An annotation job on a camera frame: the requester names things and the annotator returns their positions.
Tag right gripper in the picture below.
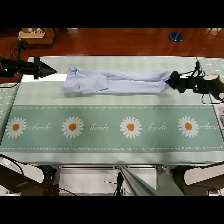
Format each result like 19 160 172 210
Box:
165 70 184 91

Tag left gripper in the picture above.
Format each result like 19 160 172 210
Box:
32 56 45 81

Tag light blue shirt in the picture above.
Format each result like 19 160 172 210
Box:
62 67 173 96

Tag brown wooden box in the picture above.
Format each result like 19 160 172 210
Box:
17 28 56 45

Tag blue round disc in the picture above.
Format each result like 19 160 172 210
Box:
168 31 184 43

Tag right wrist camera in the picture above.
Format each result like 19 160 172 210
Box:
191 59 205 80

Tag black cable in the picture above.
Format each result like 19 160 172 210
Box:
0 153 26 177

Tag silver frame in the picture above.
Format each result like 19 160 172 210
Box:
0 155 224 197

